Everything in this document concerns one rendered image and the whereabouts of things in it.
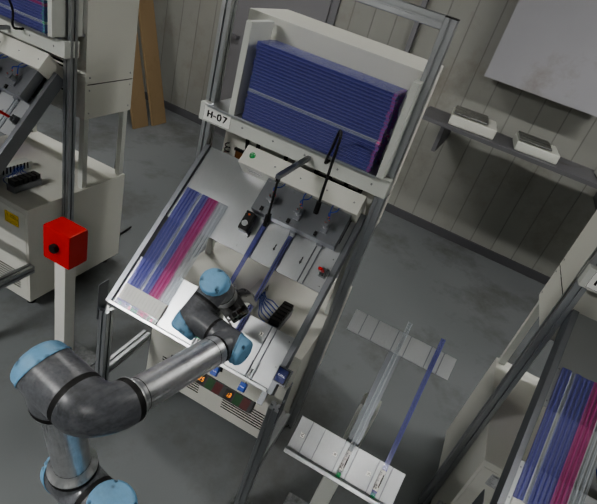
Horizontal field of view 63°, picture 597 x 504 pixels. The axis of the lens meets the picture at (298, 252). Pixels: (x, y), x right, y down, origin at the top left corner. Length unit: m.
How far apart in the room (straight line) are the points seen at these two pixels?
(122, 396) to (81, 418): 0.08
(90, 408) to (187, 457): 1.39
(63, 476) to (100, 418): 0.37
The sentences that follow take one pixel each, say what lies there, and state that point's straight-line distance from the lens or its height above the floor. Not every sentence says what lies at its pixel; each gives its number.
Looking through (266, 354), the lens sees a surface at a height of 0.79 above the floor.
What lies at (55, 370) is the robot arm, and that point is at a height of 1.19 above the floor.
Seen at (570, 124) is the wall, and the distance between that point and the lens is 4.57.
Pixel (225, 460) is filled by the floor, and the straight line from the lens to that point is 2.37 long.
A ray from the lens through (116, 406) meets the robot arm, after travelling 1.01.
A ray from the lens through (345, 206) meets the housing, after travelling 1.72.
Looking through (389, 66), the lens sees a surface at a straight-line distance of 1.80.
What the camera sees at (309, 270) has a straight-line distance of 1.73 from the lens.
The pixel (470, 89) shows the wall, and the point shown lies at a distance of 4.58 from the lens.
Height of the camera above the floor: 1.96
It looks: 31 degrees down
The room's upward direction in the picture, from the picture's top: 18 degrees clockwise
